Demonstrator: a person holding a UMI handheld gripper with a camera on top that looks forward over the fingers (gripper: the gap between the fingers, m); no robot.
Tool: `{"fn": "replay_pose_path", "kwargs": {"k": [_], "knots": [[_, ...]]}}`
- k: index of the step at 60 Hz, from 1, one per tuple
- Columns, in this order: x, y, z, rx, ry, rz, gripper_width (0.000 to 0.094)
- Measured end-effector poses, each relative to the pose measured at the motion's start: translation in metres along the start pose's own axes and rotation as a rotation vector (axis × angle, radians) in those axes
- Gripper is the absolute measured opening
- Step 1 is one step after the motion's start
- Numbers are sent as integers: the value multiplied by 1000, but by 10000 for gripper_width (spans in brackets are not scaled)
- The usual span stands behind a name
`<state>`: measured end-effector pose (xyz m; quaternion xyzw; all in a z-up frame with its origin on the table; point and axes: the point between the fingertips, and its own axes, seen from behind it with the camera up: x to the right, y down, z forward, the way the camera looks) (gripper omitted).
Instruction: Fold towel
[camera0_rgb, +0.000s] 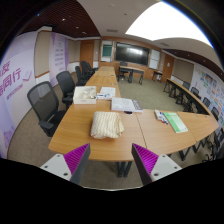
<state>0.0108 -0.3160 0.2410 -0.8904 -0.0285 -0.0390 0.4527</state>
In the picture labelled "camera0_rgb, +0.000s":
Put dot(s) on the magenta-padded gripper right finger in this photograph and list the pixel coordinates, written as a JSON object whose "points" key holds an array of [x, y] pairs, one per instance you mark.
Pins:
{"points": [[146, 161]]}

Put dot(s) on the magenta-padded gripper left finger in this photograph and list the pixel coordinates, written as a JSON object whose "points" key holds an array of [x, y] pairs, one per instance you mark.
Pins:
{"points": [[76, 160]]}

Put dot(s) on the cream zigzag striped towel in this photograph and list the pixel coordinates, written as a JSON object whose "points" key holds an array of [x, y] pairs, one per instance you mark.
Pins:
{"points": [[106, 125]]}

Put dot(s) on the green booklet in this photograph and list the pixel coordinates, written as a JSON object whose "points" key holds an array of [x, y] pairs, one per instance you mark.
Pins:
{"points": [[176, 122]]}

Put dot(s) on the small dark round disc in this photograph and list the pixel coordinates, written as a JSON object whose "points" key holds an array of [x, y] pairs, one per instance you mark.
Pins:
{"points": [[128, 113]]}

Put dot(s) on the white open cardboard box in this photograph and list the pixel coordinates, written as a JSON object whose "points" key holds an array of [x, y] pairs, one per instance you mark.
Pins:
{"points": [[83, 100]]}

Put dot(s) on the large white book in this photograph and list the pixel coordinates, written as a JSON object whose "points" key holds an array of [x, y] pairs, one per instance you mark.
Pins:
{"points": [[123, 105]]}

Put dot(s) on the black mesh office chair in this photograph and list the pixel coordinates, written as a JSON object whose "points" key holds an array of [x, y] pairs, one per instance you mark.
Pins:
{"points": [[65, 83], [43, 103]]}

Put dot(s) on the white and blue paper pack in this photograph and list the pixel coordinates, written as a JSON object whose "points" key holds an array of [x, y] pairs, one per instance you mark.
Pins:
{"points": [[107, 91]]}

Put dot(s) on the long curved wooden table row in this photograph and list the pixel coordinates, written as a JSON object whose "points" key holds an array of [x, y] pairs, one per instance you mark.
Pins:
{"points": [[183, 91]]}

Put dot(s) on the row of black chairs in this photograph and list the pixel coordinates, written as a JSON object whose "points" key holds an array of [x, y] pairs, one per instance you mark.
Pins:
{"points": [[206, 101]]}

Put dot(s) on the small wooden side table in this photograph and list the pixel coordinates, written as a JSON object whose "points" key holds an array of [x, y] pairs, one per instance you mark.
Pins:
{"points": [[157, 72]]}

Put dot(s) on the group of black office chairs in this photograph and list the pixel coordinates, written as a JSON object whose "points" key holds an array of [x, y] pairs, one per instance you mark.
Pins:
{"points": [[83, 70]]}

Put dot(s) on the dark-legged wooden desk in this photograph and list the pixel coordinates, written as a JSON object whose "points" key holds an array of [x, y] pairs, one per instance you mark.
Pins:
{"points": [[131, 69]]}

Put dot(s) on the brown wooden door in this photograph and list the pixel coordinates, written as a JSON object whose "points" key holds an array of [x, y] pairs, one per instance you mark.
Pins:
{"points": [[86, 53], [166, 68]]}

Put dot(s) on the black chair behind desk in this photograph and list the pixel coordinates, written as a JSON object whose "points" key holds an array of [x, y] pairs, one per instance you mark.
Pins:
{"points": [[123, 63]]}

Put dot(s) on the plain white whiteboard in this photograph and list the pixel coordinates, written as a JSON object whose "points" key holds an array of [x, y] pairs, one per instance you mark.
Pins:
{"points": [[154, 59]]}

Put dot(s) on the tall purple and white banner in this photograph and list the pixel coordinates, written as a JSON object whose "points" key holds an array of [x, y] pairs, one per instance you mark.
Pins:
{"points": [[59, 56]]}

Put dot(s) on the whiteboard with green sheet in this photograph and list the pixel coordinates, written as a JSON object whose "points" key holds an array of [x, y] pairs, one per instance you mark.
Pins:
{"points": [[107, 50]]}

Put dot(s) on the bright ceiling light panel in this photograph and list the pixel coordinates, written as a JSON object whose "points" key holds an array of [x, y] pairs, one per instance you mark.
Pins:
{"points": [[166, 23]]}

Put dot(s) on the group of colourful wall posters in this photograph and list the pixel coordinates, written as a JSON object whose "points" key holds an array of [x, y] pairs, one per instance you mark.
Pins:
{"points": [[213, 90]]}

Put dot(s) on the large purple wall poster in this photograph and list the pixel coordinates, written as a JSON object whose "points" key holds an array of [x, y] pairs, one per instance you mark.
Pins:
{"points": [[15, 83]]}

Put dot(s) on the large black wall screen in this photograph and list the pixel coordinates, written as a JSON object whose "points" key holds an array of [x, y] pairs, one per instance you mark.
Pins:
{"points": [[132, 54]]}

